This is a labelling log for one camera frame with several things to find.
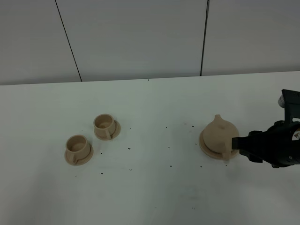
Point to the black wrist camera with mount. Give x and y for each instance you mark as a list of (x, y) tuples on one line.
[(290, 101)]

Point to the beige near teacup with saucer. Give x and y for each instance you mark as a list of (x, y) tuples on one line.
[(78, 150)]

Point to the beige teapot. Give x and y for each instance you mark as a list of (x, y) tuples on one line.
[(218, 135)]

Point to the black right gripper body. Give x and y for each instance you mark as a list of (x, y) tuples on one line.
[(282, 145)]

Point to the beige round teapot tray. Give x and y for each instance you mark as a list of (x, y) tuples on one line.
[(213, 154)]

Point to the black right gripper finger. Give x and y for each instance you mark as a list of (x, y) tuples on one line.
[(250, 156), (254, 141)]

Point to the beige teacup with saucer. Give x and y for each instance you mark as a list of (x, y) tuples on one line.
[(78, 150), (106, 127)]

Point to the beige far teacup with saucer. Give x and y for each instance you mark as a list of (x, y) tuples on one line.
[(106, 127)]

